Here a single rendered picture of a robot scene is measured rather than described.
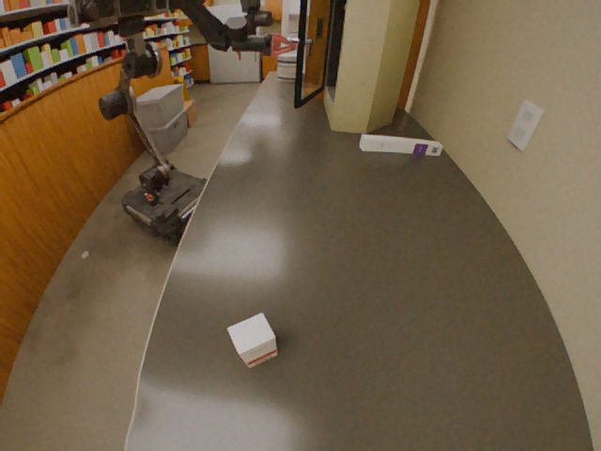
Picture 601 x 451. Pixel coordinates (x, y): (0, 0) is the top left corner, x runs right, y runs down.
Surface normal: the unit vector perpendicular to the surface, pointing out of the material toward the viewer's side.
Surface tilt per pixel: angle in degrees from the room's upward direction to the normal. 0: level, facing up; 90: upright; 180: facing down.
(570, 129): 90
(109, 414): 0
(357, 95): 90
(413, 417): 0
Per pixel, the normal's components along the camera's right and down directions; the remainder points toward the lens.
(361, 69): 0.00, 0.72
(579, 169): -1.00, -0.04
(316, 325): 0.06, -0.69
